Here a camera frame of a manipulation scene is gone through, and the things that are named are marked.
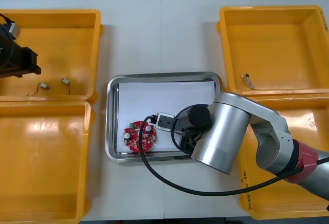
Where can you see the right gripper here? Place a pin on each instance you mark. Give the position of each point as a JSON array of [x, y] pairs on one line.
[[189, 141]]

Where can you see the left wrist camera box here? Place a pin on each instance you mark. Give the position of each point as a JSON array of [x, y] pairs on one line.
[[15, 30]]

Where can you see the steel tray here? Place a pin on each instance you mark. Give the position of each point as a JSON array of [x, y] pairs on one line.
[[111, 121]]

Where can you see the white sheet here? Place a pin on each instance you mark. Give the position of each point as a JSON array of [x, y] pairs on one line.
[[164, 98]]

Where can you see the small metal solenoid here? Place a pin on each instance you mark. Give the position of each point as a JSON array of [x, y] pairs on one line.
[[45, 85], [65, 81]]

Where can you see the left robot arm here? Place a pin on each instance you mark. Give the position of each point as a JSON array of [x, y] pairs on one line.
[[3, 44]]

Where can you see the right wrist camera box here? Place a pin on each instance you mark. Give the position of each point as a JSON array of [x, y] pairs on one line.
[[164, 121]]

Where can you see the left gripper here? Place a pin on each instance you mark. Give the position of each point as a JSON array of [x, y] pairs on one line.
[[14, 64]]

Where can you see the round red circuit board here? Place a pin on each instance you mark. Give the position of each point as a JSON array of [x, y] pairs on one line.
[[133, 144]]

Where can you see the yellow-orange plastic bin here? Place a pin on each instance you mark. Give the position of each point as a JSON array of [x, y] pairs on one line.
[[270, 49], [64, 41], [270, 204], [38, 157]]

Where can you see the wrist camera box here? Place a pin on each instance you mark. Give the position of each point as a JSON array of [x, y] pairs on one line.
[[164, 121], [15, 30]]

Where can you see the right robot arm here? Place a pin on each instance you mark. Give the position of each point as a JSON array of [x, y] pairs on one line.
[[226, 131]]

